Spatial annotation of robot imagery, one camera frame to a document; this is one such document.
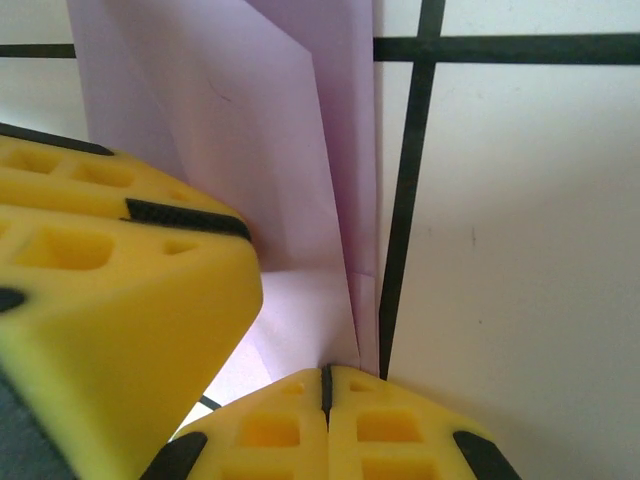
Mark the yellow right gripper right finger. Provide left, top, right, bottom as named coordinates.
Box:
left=327, top=366, right=525, bottom=480

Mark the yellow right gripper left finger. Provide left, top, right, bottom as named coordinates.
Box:
left=142, top=367, right=330, bottom=480

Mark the lilac paper sheet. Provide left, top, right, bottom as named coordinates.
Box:
left=66, top=0, right=384, bottom=401

